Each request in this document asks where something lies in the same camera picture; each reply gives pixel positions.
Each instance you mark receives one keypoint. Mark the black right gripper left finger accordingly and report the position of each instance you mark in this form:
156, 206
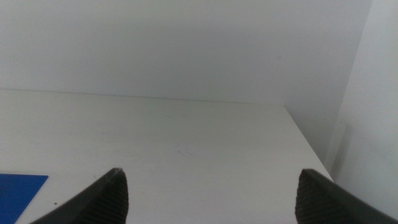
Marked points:
102, 202

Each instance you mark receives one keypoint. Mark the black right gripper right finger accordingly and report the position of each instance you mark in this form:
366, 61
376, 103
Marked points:
326, 202

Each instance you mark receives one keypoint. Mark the blue rectangular mat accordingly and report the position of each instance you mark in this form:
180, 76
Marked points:
14, 194

